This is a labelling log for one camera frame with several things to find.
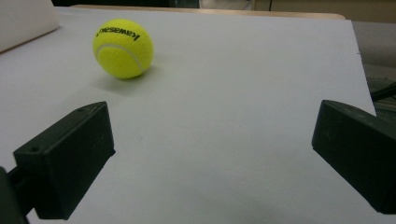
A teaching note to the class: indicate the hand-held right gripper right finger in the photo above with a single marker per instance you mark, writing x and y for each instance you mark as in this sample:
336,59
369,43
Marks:
358,149

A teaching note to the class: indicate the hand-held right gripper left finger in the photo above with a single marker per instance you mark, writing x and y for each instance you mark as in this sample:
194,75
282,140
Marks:
65,155

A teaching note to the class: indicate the yellow tennis ball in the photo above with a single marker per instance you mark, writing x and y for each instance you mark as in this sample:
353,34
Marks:
123,48

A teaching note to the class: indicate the white box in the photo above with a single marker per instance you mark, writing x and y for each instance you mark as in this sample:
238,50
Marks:
25,21

